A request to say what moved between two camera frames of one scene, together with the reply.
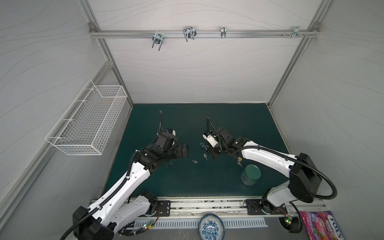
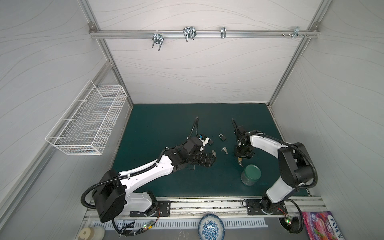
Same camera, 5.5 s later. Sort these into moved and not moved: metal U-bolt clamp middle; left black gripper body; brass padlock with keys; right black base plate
Moved: left black gripper body
Not moved: metal U-bolt clamp middle; brass padlock with keys; right black base plate
